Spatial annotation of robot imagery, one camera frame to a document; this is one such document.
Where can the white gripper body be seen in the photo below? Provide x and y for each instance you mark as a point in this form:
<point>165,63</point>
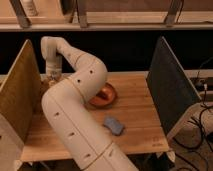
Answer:
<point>54,69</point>

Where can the red item in bowl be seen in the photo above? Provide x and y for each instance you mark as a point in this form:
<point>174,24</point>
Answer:
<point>104,95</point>

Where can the right dark divider panel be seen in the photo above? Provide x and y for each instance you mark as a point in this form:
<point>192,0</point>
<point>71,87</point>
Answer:
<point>173,93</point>

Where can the white bottle on shelf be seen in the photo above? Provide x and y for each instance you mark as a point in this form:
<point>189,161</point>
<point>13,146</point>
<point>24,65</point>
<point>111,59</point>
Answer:
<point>30,8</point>

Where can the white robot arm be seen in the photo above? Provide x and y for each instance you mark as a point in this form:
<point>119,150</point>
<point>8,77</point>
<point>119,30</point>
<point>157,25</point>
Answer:
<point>64,107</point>

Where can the wooden background shelf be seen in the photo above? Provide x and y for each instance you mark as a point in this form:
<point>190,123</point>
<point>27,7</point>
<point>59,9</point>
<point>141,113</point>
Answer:
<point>107,15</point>

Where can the orange bowl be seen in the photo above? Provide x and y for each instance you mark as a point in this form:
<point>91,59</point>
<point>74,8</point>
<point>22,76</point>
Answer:
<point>97,101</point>

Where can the blue sponge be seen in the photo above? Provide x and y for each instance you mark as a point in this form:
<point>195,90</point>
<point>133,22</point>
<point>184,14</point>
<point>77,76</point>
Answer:
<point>113,125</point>

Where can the left wooden divider panel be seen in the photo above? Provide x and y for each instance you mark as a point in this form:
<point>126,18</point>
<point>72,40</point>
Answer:
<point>19,93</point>

